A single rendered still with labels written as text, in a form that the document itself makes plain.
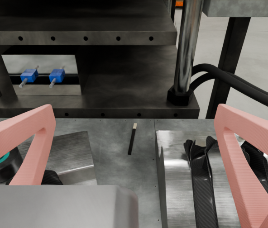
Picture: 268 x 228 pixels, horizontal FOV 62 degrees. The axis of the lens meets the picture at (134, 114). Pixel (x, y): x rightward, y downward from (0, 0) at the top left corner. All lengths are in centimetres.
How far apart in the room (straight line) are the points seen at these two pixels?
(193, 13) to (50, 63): 53
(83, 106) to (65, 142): 35
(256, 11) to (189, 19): 29
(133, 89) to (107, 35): 26
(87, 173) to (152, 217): 17
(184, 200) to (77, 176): 22
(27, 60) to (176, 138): 62
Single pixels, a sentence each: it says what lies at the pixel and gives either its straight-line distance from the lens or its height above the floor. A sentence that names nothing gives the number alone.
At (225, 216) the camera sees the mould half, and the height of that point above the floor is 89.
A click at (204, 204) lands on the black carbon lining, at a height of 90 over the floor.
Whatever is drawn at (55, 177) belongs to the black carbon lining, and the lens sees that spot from 50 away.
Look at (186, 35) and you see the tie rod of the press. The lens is 77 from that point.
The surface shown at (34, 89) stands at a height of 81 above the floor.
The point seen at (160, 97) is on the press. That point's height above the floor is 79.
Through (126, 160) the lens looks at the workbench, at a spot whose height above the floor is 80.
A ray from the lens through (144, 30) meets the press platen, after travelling 83.
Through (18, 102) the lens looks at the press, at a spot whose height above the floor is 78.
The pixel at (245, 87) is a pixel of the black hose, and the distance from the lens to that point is 79.
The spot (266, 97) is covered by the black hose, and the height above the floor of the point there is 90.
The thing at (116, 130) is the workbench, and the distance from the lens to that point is 73.
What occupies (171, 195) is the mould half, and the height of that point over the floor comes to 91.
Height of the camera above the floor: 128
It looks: 37 degrees down
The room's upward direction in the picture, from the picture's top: straight up
